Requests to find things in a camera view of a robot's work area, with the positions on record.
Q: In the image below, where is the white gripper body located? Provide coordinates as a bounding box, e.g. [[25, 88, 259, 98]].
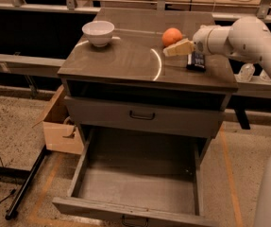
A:
[[193, 26, 231, 56]]

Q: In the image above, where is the clear sanitizer bottle left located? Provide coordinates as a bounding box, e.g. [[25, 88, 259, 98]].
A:
[[237, 63, 255, 82]]

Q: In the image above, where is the closed upper grey drawer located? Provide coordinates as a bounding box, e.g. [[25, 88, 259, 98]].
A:
[[64, 96, 224, 138]]

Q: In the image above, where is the cardboard box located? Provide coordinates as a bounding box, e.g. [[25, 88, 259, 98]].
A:
[[35, 86, 84, 154]]

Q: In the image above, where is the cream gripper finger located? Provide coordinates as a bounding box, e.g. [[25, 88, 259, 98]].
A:
[[163, 39, 195, 57]]

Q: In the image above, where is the clear sanitizer bottle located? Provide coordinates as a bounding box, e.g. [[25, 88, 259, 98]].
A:
[[237, 63, 255, 82], [259, 70, 271, 82]]

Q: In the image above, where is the white ceramic bowl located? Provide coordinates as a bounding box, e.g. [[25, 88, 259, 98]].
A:
[[82, 21, 114, 47]]

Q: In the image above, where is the clear sanitizer bottle right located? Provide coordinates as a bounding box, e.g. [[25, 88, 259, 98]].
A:
[[259, 70, 271, 82]]

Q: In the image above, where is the orange fruit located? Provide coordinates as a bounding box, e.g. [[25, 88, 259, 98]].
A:
[[161, 27, 182, 47]]

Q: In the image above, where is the grey drawer cabinet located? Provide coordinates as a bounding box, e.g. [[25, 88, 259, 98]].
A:
[[57, 7, 239, 163]]

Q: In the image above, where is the black metal floor bar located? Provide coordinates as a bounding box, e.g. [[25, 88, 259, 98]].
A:
[[5, 146, 48, 220]]

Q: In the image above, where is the open bottom grey drawer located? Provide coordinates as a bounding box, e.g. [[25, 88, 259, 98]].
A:
[[53, 128, 218, 227]]

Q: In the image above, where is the dark blue snack packet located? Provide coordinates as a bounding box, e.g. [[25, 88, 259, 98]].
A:
[[186, 52, 206, 72]]

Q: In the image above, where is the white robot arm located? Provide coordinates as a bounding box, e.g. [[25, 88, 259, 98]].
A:
[[163, 16, 271, 227]]

